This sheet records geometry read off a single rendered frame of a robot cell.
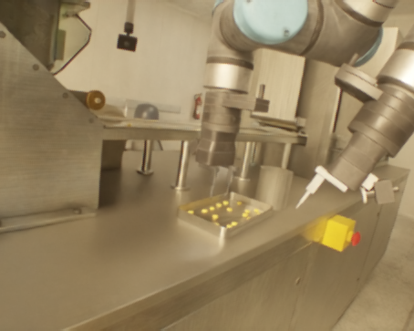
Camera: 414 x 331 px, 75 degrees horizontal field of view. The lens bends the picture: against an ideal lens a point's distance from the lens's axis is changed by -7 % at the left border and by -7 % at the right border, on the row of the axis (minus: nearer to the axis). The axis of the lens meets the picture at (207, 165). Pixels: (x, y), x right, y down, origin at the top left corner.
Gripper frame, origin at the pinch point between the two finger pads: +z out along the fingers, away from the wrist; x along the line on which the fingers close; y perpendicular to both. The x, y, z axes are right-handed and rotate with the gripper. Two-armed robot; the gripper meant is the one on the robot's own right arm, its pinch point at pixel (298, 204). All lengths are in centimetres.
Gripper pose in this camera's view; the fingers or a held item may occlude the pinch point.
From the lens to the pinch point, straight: 44.6
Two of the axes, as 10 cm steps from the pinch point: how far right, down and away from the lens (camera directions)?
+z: -5.4, 8.1, 2.5
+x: 4.1, -0.1, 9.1
